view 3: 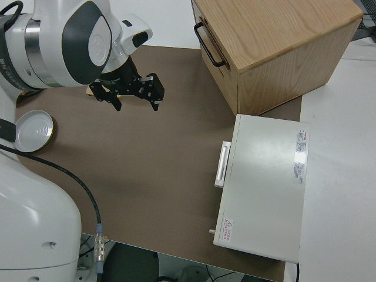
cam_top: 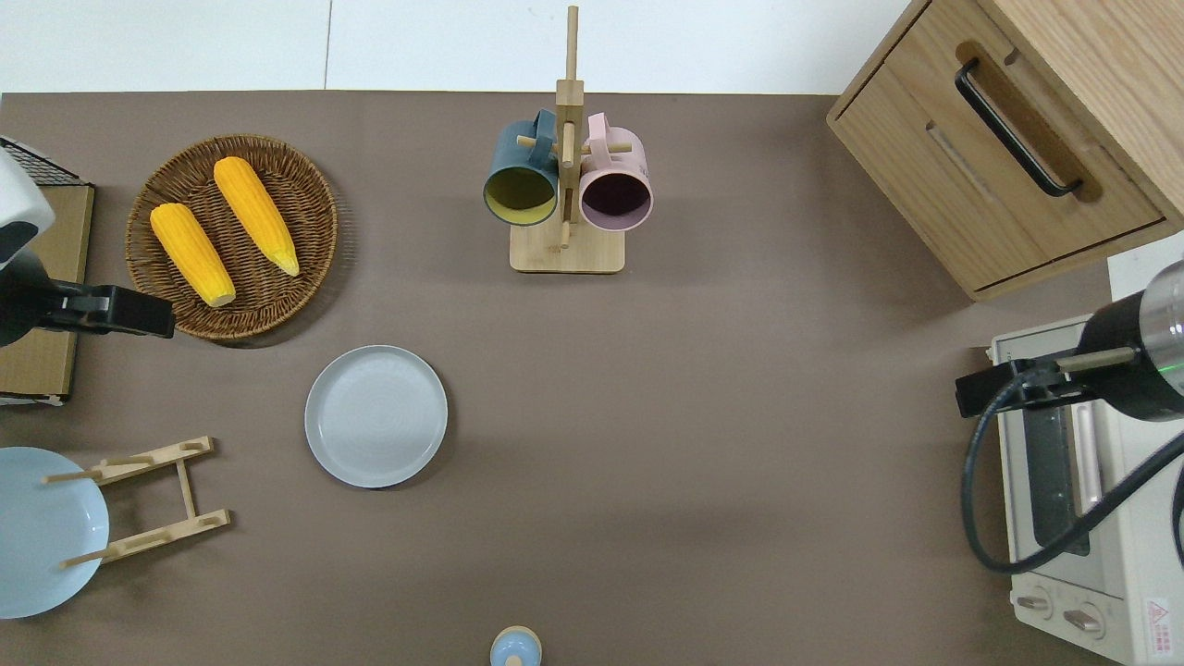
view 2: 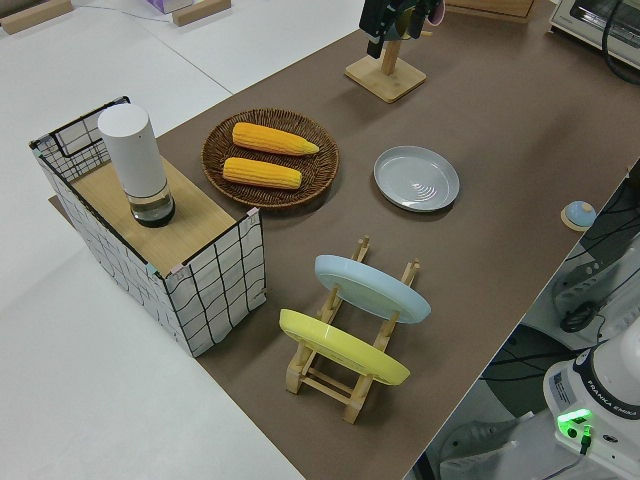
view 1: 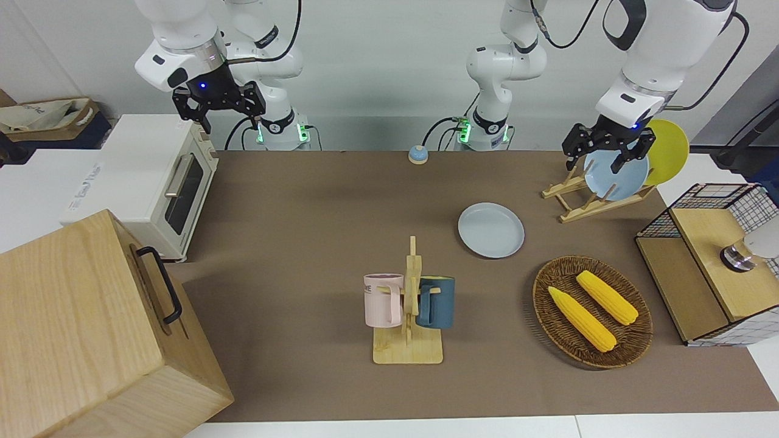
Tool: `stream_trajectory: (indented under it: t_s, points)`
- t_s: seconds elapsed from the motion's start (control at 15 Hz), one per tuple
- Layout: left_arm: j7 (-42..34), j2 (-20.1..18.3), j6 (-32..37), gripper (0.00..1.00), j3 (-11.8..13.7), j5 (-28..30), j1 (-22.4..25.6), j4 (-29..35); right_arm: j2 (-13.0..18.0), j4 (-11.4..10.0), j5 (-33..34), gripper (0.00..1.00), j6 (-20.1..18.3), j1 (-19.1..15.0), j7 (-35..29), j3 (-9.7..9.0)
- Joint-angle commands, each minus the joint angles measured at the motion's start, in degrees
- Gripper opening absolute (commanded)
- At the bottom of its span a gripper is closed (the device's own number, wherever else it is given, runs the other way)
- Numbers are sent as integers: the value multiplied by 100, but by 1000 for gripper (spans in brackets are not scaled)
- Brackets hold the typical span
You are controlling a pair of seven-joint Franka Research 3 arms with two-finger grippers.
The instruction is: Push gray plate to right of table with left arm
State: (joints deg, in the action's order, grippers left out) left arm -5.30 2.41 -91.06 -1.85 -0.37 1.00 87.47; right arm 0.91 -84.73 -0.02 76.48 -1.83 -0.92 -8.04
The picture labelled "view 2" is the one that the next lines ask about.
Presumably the wooden mug tree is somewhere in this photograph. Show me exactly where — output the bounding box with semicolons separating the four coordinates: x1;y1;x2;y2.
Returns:
343;29;434;105

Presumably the white toaster oven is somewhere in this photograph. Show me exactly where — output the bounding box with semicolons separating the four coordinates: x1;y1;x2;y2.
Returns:
547;0;640;64

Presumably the brown table mat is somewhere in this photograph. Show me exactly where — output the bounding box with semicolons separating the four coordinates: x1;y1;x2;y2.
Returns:
47;0;640;480

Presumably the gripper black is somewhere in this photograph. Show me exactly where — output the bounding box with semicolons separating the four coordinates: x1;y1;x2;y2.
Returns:
359;0;436;57

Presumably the long pointed yellow corn cob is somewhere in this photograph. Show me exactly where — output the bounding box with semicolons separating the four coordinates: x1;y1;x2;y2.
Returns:
232;122;321;158

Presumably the gray plate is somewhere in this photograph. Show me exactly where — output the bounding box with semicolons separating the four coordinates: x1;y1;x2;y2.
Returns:
373;145;461;214

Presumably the light blue plate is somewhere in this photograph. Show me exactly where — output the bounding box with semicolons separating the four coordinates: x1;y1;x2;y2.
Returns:
314;254;432;326

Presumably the wooden plate rack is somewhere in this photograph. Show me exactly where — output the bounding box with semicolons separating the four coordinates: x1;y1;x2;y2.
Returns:
284;233;422;425

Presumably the blue dome desk bell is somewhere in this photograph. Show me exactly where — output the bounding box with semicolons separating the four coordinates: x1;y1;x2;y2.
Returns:
559;199;596;231

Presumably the yellow plate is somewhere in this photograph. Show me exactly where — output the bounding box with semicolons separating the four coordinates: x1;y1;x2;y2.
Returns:
278;308;412;387

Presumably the wooden block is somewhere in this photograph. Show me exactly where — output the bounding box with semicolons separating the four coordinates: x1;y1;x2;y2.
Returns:
0;0;71;35
172;0;232;26

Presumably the round wicker basket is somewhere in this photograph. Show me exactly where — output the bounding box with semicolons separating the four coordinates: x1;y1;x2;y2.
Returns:
201;107;341;210

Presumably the black cable loop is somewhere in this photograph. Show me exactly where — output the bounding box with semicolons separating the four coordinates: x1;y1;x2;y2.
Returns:
601;0;640;87

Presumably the white cylinder device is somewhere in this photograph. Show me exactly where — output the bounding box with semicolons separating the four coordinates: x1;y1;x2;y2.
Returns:
97;103;177;229

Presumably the short yellow corn cob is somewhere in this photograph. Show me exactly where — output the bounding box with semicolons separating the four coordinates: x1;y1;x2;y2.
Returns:
222;156;304;191

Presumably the purple white box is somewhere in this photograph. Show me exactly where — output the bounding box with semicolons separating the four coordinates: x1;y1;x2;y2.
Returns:
144;0;194;14

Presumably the wire grid wooden shelf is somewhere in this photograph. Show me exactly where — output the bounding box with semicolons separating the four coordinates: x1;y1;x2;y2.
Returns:
28;94;266;359

